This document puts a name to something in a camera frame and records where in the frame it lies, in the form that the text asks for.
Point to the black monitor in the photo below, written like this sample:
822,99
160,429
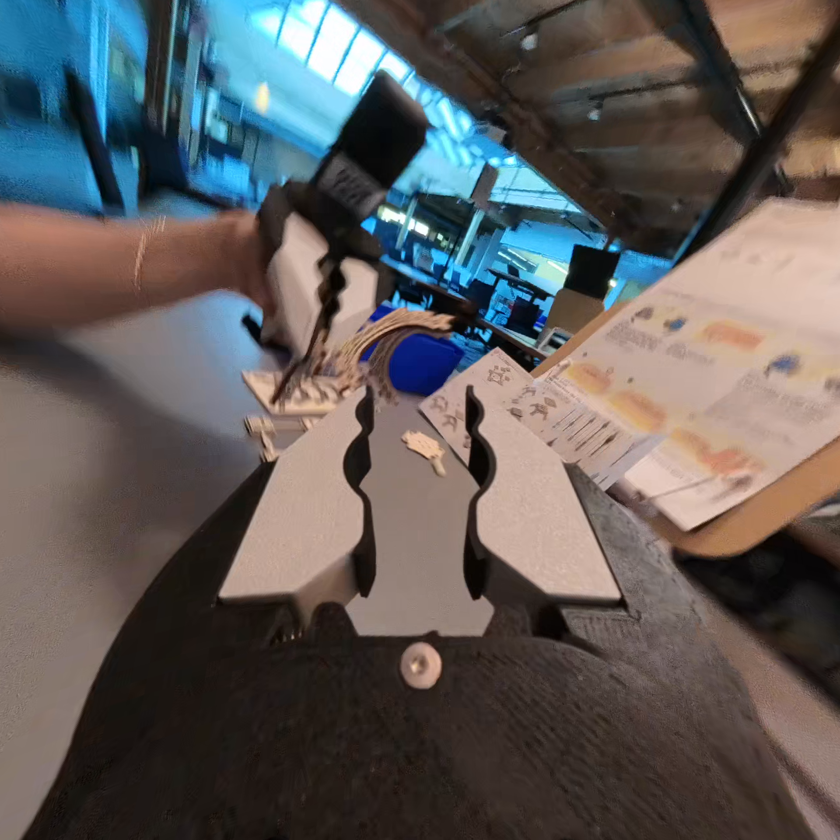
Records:
590,270

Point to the person's left forearm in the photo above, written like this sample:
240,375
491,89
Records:
72,262

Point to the black floor lamp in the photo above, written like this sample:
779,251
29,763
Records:
754,164

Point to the person's left hand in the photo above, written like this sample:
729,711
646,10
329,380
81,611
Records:
216,256

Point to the skylight windows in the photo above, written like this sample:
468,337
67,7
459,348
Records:
341,46

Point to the pale wooden display board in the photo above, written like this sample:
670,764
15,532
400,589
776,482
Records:
754,533

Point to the wooden laser-cut parts sheet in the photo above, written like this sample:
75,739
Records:
289,394

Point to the large printed instruction sheet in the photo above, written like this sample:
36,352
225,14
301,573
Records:
722,367

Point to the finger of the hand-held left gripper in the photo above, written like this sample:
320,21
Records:
292,289
358,289

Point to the hanging paper sign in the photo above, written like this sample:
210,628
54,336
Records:
484,184

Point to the small slotted wooden part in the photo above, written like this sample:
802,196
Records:
264,426

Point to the grey desk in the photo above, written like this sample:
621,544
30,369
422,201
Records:
98,459

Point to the cardboard box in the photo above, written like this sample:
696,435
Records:
572,313

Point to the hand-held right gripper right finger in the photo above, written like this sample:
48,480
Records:
544,525

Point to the small pale wooden peg part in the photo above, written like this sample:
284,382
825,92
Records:
423,446

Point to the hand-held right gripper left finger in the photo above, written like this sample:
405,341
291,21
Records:
295,525

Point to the blue plastic bin white label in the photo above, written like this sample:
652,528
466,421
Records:
426,367

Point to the white assembly drawing leaflet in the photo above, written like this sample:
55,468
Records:
577,426

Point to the wooden lattice tower model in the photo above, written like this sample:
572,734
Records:
394,326

